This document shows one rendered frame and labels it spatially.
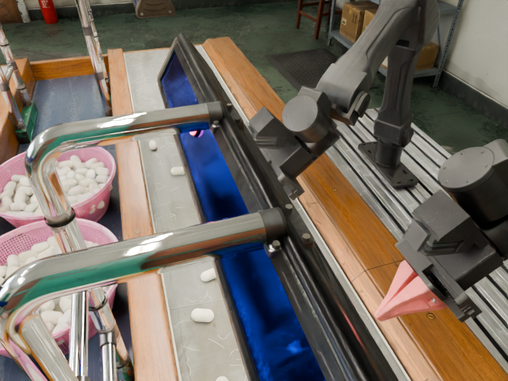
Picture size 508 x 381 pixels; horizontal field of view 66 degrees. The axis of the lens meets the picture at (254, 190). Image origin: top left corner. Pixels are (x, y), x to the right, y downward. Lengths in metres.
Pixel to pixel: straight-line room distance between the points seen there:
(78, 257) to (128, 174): 0.68
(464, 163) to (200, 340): 0.43
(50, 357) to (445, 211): 0.35
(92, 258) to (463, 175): 0.36
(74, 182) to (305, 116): 0.57
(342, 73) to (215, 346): 0.47
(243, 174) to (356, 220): 0.51
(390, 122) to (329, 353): 0.83
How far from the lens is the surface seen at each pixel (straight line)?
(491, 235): 0.50
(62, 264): 0.23
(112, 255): 0.23
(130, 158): 0.95
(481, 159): 0.46
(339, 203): 0.80
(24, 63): 1.63
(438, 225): 0.42
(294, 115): 0.60
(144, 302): 0.65
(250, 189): 0.27
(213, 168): 0.34
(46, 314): 0.72
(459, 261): 0.48
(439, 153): 1.21
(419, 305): 0.53
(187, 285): 0.69
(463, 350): 0.66
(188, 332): 0.64
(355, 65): 0.70
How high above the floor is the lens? 1.28
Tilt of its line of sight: 39 degrees down
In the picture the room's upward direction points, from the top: straight up
